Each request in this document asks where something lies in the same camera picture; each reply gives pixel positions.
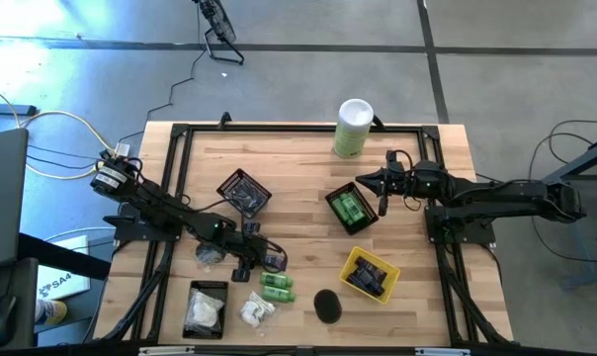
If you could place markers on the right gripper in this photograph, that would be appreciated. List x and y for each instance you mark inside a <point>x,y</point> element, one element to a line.
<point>397,180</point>

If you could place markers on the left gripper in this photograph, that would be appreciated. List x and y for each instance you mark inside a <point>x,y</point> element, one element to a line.
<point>249,249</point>

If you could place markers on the green travel bottle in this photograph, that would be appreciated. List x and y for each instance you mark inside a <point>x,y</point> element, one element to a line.
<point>349,206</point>
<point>339,210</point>
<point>279,294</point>
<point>358,210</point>
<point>276,280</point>

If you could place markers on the bagged black round pad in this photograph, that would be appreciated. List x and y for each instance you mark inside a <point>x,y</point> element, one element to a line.
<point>246,195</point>
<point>208,254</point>

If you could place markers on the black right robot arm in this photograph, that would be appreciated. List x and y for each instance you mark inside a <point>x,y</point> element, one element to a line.
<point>501,195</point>

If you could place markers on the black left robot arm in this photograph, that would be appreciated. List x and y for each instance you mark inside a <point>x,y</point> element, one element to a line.
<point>170,210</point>

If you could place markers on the green disinfecting wipes canister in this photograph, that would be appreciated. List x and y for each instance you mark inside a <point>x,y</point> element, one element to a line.
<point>353,133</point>

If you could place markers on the cotton swab bag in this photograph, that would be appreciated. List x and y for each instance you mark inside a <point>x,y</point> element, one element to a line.
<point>255,311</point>

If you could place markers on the long black plastic basket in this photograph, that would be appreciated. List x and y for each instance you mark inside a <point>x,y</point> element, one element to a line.
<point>207,285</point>

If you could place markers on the black oval bristle brush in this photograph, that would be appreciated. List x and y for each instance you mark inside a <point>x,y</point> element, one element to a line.
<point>327,306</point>

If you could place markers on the yellow plastic basket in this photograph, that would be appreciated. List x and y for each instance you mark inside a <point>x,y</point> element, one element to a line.
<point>390,284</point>

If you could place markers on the white power adapter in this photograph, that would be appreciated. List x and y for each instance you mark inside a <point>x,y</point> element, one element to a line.
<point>122,149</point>

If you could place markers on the blue-grey metal cart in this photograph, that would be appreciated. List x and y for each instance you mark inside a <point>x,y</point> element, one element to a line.
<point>570,170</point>

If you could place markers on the white printed box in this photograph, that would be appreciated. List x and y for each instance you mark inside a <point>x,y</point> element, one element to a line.
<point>63,282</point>

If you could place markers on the black floor fan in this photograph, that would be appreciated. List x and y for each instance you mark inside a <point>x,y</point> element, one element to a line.
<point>219,20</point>

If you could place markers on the yellow and white cup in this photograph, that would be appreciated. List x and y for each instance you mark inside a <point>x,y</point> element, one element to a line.
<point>51,312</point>

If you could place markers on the black desk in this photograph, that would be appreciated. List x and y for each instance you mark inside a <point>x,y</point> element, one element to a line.
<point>12,282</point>

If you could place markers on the dark grey monitor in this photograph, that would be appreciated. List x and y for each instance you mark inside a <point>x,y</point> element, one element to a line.
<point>2,198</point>

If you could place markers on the black floor bar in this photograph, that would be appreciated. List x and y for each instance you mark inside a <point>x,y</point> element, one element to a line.
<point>7,109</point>

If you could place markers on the black frame clamp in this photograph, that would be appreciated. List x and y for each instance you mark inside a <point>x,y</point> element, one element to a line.
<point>225,118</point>
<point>379,122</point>

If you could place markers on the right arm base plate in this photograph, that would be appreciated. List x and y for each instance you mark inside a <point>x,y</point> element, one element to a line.
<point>471,232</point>

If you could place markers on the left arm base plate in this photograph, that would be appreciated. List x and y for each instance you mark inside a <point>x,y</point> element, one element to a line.
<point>130,230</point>

